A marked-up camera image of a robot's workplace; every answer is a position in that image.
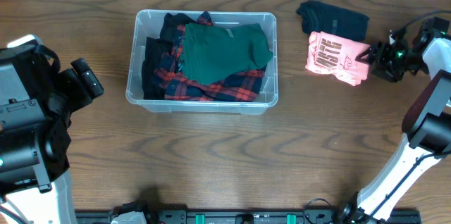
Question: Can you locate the red navy plaid shirt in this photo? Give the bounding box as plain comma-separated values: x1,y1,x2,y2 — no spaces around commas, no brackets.
152,11,267,102

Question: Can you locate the black garment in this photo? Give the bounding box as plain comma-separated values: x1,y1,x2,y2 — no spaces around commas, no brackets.
142,13,194,100
296,0,369,42

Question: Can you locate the dark green garment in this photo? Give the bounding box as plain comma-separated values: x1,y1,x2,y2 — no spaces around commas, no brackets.
180,23,273,85

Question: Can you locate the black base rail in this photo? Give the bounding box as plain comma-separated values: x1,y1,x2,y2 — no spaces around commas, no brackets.
75,209,422,224

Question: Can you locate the clear plastic storage container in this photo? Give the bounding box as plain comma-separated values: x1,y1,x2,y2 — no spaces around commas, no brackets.
125,9,279,115

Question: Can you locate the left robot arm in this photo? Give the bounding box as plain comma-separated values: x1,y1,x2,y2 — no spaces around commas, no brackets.
1,35,104,223

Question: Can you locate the pink printed t-shirt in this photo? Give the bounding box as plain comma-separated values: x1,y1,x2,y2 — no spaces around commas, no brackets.
305,32,370,86

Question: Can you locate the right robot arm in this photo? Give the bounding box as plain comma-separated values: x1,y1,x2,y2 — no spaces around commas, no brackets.
333,35,450,223

